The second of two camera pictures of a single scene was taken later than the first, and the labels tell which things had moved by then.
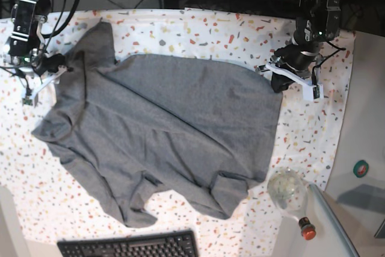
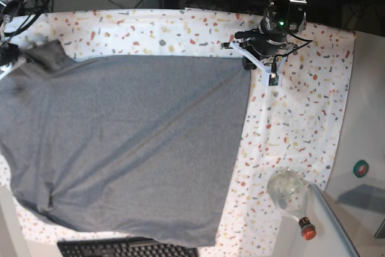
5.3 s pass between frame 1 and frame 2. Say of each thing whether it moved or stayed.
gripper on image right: moved
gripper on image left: moved
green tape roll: stayed
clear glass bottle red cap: stayed
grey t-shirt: moved
